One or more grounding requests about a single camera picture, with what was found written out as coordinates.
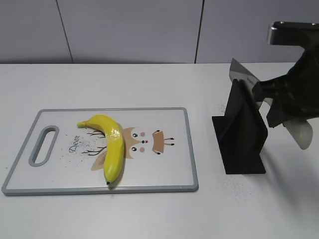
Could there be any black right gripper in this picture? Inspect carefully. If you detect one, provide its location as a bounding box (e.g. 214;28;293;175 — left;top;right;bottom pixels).
251;46;319;129

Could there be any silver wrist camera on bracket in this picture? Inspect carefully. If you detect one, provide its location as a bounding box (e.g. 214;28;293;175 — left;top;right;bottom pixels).
267;21;319;50

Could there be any yellow plastic banana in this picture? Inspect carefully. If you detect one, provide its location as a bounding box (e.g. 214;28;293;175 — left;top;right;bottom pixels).
77;115;125;185

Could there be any black knife stand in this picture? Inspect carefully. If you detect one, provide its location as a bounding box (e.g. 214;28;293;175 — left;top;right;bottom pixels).
212;79;268;174

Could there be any white handled kitchen knife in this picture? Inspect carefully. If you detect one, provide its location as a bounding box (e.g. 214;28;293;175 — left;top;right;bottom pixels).
229;58;313;150

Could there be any grey rimmed deer cutting board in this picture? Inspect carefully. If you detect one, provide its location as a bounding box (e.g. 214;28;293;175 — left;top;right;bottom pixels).
1;107;198;196

